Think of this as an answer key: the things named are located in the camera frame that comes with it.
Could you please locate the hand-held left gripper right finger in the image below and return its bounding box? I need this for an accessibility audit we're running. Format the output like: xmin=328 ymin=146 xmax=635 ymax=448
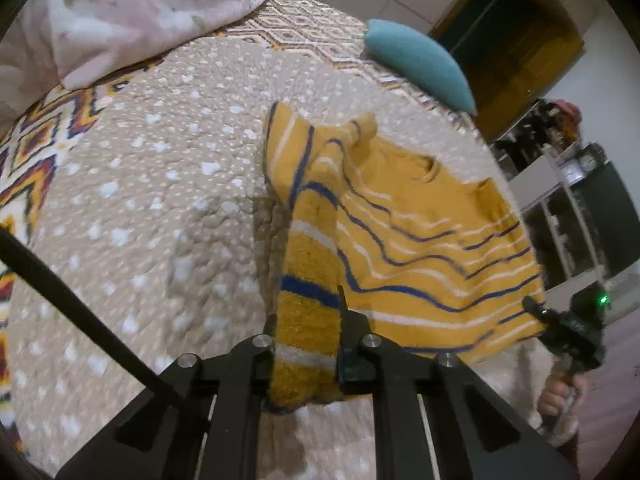
xmin=337 ymin=285 xmax=582 ymax=480

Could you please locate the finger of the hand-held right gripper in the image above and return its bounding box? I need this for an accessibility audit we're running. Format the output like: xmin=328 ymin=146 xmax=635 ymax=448
xmin=522 ymin=296 xmax=557 ymax=332

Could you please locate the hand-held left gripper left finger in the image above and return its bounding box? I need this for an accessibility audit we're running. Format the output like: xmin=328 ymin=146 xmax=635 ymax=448
xmin=55 ymin=314 xmax=278 ymax=480

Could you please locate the yellow striped knit sweater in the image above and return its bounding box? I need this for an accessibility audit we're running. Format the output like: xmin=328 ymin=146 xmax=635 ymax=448
xmin=262 ymin=101 xmax=547 ymax=415

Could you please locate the person's right forearm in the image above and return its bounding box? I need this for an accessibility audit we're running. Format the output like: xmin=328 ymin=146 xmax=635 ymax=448
xmin=539 ymin=412 xmax=582 ymax=467

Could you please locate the person's right hand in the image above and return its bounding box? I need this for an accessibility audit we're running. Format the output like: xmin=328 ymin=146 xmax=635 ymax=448
xmin=537 ymin=369 xmax=587 ymax=420

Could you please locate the white shelf unit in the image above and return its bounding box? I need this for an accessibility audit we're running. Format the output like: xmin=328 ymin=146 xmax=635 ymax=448
xmin=491 ymin=142 xmax=608 ymax=292

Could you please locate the dark green board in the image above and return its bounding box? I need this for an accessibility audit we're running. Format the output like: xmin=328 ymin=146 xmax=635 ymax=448
xmin=592 ymin=159 xmax=640 ymax=281

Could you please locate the beige dotted quilted blanket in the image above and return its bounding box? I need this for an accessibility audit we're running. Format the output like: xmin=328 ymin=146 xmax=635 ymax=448
xmin=7 ymin=35 xmax=553 ymax=480

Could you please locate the black rod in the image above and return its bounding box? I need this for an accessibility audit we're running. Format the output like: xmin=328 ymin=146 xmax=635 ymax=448
xmin=0 ymin=229 xmax=203 ymax=413

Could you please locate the brown wooden door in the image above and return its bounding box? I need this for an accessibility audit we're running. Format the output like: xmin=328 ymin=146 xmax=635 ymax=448
xmin=432 ymin=0 xmax=587 ymax=143

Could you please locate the teal cushion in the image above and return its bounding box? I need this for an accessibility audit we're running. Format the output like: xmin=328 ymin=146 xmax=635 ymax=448
xmin=362 ymin=19 xmax=478 ymax=116

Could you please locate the zigzag patterned bed sheet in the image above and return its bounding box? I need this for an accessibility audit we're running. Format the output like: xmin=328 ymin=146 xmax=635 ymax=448
xmin=0 ymin=0 xmax=483 ymax=461

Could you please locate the pink floral pillow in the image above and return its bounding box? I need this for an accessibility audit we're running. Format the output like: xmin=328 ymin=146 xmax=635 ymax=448
xmin=0 ymin=0 xmax=284 ymax=133

